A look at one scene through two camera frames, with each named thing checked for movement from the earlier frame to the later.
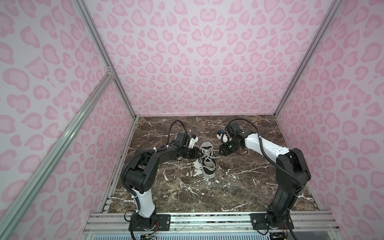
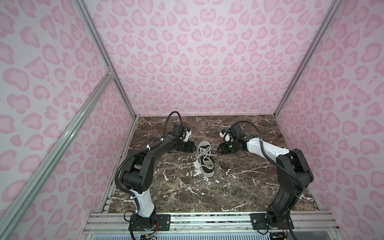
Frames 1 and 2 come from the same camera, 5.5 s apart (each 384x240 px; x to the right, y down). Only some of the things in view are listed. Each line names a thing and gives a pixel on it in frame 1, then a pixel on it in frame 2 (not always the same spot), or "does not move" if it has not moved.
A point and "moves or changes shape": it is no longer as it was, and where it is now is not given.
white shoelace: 208,152 moves or changes shape
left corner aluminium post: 103,49 does not move
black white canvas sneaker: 209,167 does not move
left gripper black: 195,151 → 190,145
